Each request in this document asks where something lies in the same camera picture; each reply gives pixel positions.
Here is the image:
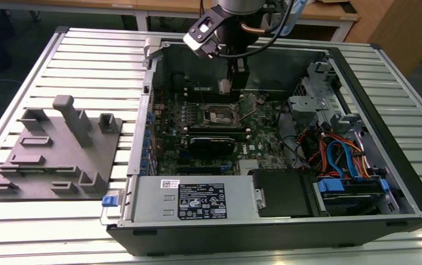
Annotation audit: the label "silver green CPU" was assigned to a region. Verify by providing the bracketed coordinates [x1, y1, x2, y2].
[217, 79, 232, 95]

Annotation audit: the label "black plastic drive cover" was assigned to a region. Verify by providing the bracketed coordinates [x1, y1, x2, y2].
[248, 168, 323, 219]

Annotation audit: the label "black expansion slot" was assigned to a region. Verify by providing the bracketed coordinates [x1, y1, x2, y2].
[176, 165, 233, 171]
[176, 170, 235, 176]

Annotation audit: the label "black graphics card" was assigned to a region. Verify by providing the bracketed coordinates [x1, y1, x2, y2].
[187, 136, 237, 157]

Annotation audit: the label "green motherboard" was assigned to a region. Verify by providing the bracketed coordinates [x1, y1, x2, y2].
[151, 88, 296, 177]

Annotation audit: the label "blue data wire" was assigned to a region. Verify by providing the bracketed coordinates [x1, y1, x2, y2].
[325, 140, 361, 182]

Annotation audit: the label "copper cable elbow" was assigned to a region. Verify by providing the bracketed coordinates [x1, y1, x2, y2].
[239, 22, 261, 36]

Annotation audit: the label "blue case latch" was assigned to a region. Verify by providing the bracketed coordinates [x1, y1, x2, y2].
[100, 195, 117, 208]

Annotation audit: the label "silver metal drive cage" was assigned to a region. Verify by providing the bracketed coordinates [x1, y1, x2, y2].
[287, 62, 368, 139]

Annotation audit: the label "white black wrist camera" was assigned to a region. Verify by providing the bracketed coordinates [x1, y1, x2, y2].
[181, 6, 231, 60]

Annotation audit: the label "black camera cable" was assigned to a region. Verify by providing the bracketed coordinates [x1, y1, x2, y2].
[212, 0, 296, 59]

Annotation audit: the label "black looped cable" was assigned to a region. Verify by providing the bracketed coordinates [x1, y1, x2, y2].
[275, 100, 309, 169]

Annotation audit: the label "silver chipset heatsink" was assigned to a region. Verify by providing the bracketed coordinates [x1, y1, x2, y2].
[237, 159, 260, 170]

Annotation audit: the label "silver power supply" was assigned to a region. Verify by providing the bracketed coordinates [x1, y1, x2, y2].
[120, 175, 261, 222]

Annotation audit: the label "wooden cabinet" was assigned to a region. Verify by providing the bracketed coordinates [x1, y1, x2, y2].
[344, 0, 422, 80]

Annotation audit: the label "wooden desk white frame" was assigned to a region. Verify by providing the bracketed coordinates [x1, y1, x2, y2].
[136, 0, 361, 42]

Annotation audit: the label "hard disk in blue carrier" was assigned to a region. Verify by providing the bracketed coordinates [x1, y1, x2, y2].
[313, 176, 389, 218]

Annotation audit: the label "orange power wires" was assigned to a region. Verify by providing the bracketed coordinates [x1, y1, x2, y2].
[308, 131, 377, 181]

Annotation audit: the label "metal socket cover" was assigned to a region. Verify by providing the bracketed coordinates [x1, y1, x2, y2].
[233, 94, 259, 121]

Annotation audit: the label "grey case lock handle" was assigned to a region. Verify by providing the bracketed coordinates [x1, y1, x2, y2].
[141, 38, 163, 60]

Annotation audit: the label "CPU socket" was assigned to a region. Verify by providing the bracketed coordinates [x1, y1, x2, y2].
[203, 102, 244, 127]

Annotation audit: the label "black PC case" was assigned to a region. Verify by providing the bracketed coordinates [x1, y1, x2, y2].
[105, 37, 422, 257]

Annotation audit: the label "grey parts rack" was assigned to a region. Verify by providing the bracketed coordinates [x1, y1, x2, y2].
[0, 94, 124, 200]

